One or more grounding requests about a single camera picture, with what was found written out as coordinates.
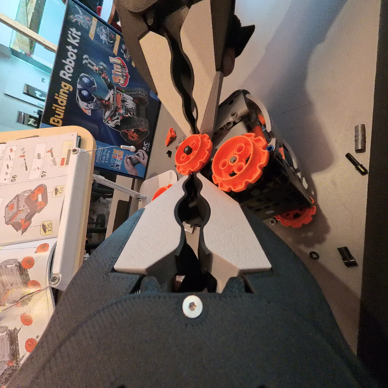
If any wooden book stand white base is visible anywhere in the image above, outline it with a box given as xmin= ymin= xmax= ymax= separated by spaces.
xmin=0 ymin=126 xmax=179 ymax=291

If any orange toy gear wheel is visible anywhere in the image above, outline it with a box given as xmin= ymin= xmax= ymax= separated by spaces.
xmin=276 ymin=203 xmax=317 ymax=228
xmin=152 ymin=185 xmax=173 ymax=202
xmin=211 ymin=135 xmax=269 ymax=193
xmin=175 ymin=134 xmax=214 ymax=175

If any blue robot kit box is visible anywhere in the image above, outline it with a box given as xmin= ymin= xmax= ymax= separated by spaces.
xmin=40 ymin=0 xmax=161 ymax=179

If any printed instruction manual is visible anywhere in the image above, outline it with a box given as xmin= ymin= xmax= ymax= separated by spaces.
xmin=0 ymin=131 xmax=79 ymax=376

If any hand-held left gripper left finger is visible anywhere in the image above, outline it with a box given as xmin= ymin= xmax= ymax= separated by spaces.
xmin=114 ymin=176 xmax=188 ymax=278

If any black angled toy connector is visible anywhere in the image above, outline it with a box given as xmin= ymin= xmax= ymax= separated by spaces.
xmin=337 ymin=246 xmax=358 ymax=267

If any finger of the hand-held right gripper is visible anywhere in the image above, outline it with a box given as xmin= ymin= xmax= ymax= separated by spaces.
xmin=165 ymin=0 xmax=223 ymax=134
xmin=138 ymin=31 xmax=197 ymax=133

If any black dimpled mat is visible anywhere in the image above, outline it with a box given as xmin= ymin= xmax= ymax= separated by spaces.
xmin=358 ymin=0 xmax=388 ymax=388

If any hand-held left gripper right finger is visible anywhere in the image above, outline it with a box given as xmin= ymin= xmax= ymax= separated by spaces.
xmin=198 ymin=176 xmax=272 ymax=283

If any black grey toy robot vehicle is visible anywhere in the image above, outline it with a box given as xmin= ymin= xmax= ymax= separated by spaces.
xmin=209 ymin=90 xmax=316 ymax=228

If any grey cylinder toy sleeve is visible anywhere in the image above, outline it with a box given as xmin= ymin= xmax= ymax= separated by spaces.
xmin=355 ymin=124 xmax=367 ymax=152

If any long black toy pin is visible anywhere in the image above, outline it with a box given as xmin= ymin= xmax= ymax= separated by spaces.
xmin=346 ymin=153 xmax=368 ymax=176

